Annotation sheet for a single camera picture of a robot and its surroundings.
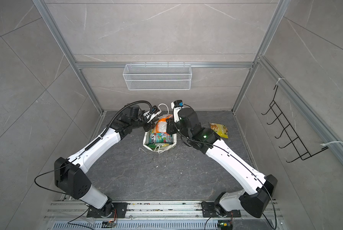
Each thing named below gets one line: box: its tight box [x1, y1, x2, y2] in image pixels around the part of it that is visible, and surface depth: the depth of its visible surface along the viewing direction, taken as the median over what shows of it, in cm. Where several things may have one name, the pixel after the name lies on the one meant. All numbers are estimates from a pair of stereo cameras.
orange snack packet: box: [154, 114, 173, 136], surface depth 70 cm
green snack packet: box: [149, 132, 173, 144], surface depth 95 cm
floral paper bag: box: [142, 114, 178, 154], surface depth 79 cm
